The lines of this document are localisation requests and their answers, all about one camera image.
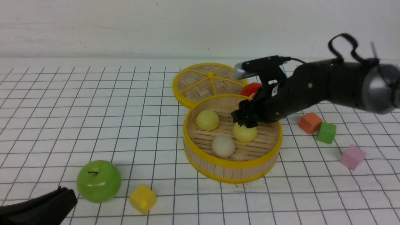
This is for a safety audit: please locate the pink cube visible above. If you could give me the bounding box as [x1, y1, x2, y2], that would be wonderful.
[340, 144, 366, 171]

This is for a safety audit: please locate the green cube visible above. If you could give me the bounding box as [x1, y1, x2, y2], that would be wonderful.
[316, 122, 336, 144]

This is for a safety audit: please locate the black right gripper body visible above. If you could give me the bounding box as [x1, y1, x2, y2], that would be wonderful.
[247, 64, 328, 123]

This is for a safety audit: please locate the woven bamboo steamer lid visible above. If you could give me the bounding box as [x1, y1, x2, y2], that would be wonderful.
[172, 63, 248, 108]

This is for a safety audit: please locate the orange cube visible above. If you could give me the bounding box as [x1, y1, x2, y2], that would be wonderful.
[298, 112, 323, 134]

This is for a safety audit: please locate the green apple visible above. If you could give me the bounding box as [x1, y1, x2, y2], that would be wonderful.
[76, 160, 122, 203]

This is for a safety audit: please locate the pale yellow bun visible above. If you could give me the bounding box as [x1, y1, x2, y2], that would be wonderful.
[232, 123, 258, 143]
[196, 110, 220, 131]

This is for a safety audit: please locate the white cream bun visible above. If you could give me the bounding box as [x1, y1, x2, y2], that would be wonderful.
[211, 136, 236, 158]

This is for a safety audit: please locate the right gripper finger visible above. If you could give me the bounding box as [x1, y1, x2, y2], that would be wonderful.
[241, 117, 259, 128]
[231, 108, 255, 124]

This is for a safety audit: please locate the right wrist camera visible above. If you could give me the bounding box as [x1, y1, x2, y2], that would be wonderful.
[234, 55, 292, 84]

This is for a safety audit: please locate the yellow cube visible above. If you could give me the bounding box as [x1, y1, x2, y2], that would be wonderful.
[129, 184, 157, 215]

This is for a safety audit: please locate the bamboo steamer tray yellow rim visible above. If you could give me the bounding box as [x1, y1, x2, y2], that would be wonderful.
[183, 94, 283, 184]

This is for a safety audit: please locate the red tomato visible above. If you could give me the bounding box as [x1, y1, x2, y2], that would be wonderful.
[240, 82, 262, 98]

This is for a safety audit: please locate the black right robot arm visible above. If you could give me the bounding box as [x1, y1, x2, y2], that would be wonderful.
[231, 56, 400, 128]

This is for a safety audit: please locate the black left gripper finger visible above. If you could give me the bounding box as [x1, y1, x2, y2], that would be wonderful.
[0, 186, 78, 225]

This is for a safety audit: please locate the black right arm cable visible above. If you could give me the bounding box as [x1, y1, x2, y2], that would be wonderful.
[281, 33, 380, 64]

